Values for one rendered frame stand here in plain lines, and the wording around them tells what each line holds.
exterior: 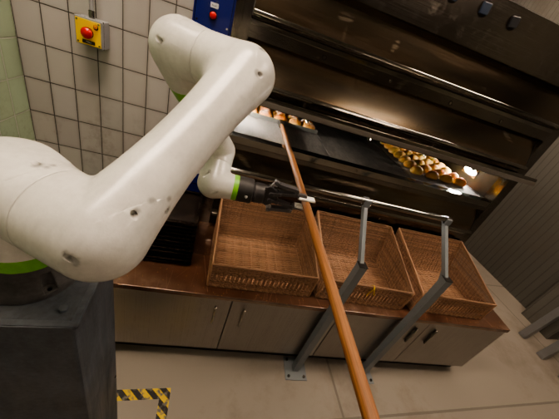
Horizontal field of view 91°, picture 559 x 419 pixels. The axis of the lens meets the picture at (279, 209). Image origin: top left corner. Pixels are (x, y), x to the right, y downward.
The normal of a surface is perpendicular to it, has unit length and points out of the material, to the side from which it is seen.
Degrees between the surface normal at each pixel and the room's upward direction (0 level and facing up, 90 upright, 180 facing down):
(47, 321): 0
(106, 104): 90
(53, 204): 33
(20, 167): 11
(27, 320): 0
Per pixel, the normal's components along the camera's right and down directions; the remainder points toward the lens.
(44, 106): 0.09, 0.57
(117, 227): 0.72, -0.18
